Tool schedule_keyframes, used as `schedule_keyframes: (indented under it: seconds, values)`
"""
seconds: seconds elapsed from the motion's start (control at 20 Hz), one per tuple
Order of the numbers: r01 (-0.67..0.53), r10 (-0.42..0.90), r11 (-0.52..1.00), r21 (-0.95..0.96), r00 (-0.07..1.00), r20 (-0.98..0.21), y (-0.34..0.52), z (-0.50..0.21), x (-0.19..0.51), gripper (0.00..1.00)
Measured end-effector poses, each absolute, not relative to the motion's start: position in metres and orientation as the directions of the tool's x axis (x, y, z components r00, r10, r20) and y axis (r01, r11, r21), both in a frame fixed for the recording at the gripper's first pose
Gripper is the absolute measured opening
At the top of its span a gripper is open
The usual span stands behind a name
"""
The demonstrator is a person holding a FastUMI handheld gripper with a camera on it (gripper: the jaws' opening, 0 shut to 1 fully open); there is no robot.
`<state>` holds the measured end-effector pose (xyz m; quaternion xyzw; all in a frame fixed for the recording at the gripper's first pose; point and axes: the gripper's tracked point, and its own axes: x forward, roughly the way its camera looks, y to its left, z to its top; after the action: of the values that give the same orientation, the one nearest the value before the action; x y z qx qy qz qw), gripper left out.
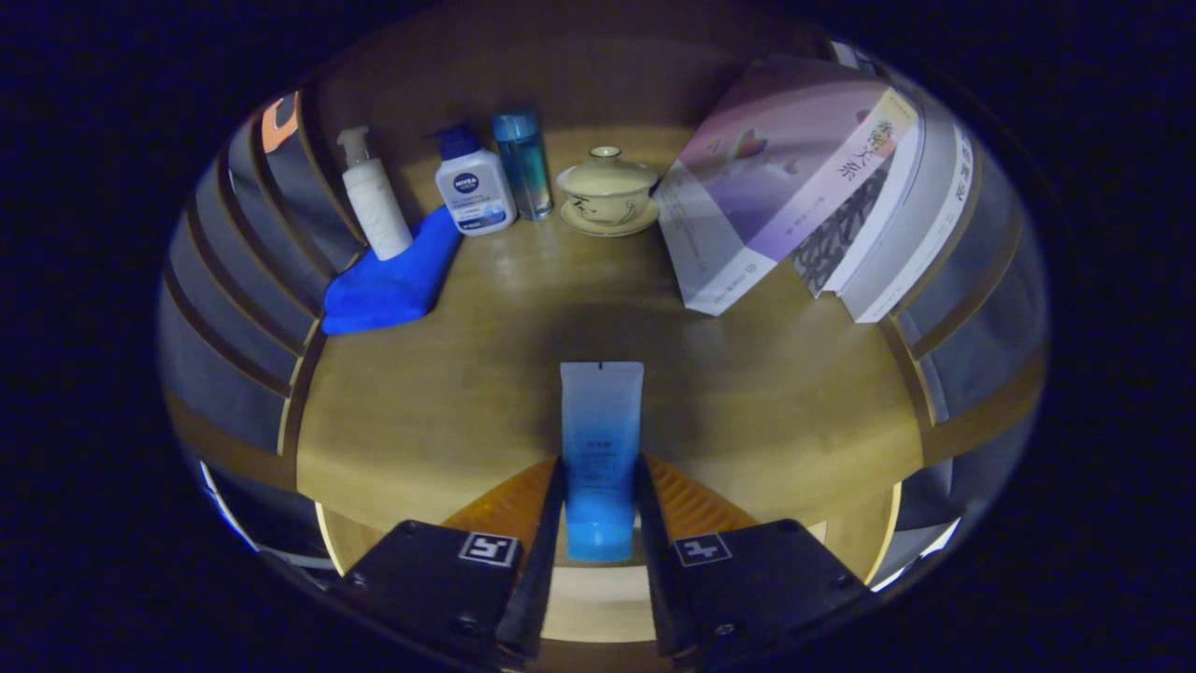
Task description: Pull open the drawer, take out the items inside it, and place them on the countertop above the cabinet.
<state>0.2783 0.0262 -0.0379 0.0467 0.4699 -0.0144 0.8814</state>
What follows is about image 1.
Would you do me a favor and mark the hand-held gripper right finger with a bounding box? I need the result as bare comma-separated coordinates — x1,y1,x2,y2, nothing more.
635,453,865,666

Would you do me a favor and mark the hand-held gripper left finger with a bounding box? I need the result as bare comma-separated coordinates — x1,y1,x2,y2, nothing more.
336,455,568,666

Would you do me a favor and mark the blue gradient tube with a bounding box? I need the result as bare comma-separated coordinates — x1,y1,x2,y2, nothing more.
559,361,646,564

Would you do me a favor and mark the wooden countertop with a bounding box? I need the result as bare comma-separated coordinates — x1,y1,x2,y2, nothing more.
294,126,926,566

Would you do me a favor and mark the wooden cabinet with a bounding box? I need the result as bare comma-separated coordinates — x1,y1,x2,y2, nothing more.
159,0,1047,590

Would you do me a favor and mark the blue folded cloth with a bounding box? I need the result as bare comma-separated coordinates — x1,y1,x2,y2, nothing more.
321,206,463,336

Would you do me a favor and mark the beige lidded teacup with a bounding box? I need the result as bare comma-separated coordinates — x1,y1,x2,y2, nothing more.
556,146,661,237

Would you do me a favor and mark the white bottle with blue cap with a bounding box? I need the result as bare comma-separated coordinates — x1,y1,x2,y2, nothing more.
432,123,518,236

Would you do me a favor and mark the white pump bottle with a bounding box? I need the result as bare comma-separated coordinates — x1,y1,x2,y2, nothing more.
336,126,414,262

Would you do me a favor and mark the teal slim bottle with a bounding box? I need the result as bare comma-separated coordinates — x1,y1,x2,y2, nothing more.
492,110,554,222

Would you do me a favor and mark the purple cover book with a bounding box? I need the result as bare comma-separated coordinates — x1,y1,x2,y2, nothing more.
654,54,921,317

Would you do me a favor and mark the white thick book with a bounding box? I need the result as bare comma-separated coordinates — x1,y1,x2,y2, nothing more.
836,122,977,324

